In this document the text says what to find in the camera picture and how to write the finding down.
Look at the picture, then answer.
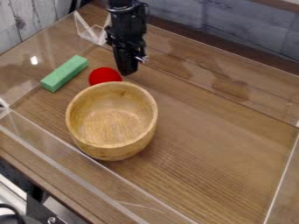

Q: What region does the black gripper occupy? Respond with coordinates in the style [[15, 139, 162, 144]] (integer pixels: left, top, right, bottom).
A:
[[106, 3, 150, 76]]

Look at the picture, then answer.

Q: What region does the red plush strawberry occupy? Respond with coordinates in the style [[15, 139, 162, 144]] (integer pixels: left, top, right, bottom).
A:
[[88, 67, 123, 86]]

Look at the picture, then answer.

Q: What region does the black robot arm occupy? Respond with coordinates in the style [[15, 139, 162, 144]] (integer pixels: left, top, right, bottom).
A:
[[106, 0, 149, 76]]

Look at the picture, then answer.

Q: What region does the green rectangular block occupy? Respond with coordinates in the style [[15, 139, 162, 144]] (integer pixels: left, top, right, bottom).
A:
[[42, 55, 90, 93]]

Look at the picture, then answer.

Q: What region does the wooden bowl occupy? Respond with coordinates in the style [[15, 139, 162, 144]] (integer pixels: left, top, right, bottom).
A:
[[66, 81, 158, 161]]

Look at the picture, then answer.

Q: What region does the clear acrylic enclosure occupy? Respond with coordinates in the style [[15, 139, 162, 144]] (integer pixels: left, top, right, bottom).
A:
[[0, 6, 299, 224]]

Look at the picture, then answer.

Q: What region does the black metal table bracket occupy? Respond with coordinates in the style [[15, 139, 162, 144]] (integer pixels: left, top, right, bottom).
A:
[[26, 195, 67, 224]]

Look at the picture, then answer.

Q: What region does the black cable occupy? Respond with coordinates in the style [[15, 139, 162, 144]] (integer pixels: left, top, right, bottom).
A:
[[0, 203, 24, 224]]

